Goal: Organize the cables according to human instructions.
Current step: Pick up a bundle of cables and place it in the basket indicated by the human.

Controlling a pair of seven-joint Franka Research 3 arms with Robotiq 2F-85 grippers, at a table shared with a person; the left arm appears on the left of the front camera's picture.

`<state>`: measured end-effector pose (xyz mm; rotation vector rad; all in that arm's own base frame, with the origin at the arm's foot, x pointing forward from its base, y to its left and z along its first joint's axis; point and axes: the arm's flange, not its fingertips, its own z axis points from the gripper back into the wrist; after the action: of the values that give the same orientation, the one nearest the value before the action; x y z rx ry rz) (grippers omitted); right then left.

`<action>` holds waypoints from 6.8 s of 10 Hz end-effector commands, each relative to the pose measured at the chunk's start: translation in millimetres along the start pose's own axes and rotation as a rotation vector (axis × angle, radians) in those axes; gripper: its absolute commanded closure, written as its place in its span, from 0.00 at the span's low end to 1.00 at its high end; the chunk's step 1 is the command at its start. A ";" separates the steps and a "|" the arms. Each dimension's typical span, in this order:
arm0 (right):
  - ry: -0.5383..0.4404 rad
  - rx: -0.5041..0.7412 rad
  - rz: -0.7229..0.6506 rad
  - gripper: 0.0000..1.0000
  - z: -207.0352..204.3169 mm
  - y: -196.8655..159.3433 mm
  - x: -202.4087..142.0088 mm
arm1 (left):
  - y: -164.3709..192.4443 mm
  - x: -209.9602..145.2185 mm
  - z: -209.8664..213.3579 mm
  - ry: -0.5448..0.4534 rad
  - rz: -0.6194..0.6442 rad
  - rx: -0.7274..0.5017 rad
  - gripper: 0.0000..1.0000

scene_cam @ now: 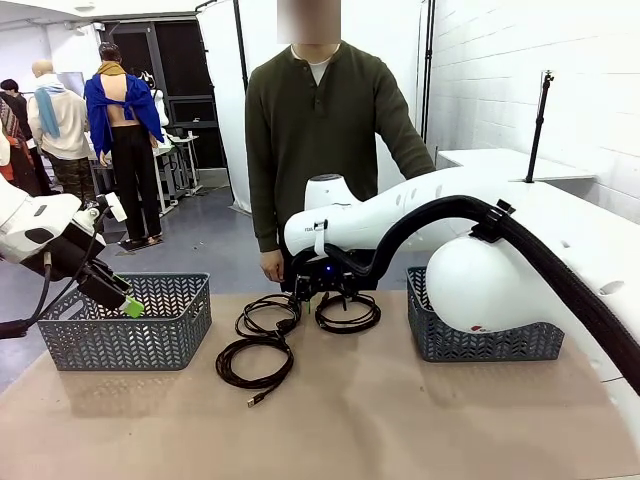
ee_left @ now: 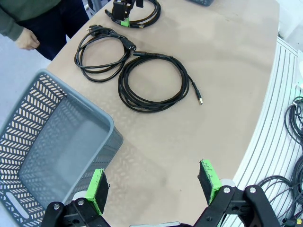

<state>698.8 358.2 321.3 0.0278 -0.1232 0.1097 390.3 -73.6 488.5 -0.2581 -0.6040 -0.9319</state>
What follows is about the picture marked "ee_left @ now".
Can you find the person in olive sweater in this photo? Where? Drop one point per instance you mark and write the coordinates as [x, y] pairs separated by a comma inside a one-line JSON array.
[[59, 23]]

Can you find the aluminium table frame rail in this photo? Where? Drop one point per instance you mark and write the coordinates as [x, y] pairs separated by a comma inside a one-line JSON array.
[[272, 118]]

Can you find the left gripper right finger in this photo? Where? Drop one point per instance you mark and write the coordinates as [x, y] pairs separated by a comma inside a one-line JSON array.
[[209, 182]]

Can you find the person's right hand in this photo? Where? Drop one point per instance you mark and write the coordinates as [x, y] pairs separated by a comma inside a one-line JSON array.
[[27, 41]]

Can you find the person's right forearm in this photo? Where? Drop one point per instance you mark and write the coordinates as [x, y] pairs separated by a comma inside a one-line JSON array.
[[9, 23]]

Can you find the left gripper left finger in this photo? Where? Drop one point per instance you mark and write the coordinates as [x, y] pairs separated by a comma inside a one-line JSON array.
[[97, 189]]

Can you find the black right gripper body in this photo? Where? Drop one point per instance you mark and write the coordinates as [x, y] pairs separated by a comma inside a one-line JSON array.
[[119, 9]]

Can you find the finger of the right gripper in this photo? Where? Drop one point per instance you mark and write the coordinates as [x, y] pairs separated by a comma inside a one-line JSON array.
[[125, 23]]

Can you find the grey plastic lattice basket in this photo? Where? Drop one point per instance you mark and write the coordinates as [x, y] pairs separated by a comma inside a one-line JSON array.
[[59, 153], [201, 2]]

